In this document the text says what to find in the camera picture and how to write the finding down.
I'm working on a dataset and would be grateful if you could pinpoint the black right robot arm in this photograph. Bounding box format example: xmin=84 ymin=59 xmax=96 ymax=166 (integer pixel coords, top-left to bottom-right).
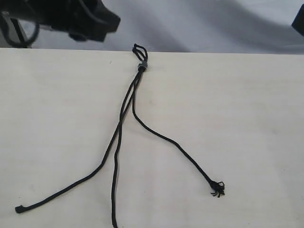
xmin=291 ymin=4 xmax=304 ymax=37

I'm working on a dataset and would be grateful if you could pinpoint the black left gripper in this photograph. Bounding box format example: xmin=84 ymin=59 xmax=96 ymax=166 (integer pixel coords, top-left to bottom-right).
xmin=0 ymin=0 xmax=120 ymax=43

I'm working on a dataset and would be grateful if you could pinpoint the white backdrop cloth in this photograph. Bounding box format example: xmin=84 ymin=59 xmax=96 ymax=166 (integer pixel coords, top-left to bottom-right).
xmin=0 ymin=0 xmax=304 ymax=54

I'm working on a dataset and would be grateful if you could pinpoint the clear tape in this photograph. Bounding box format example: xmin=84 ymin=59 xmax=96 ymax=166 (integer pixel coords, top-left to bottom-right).
xmin=137 ymin=61 xmax=148 ymax=72

